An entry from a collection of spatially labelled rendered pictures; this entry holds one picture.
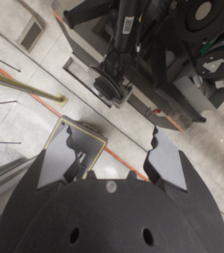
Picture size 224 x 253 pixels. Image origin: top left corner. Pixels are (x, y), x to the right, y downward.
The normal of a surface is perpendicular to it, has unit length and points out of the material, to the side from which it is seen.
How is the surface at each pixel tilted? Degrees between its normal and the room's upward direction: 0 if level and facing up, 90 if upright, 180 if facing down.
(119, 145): 0
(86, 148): 0
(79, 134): 0
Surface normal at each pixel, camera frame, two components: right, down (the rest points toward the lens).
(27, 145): 0.05, 0.12
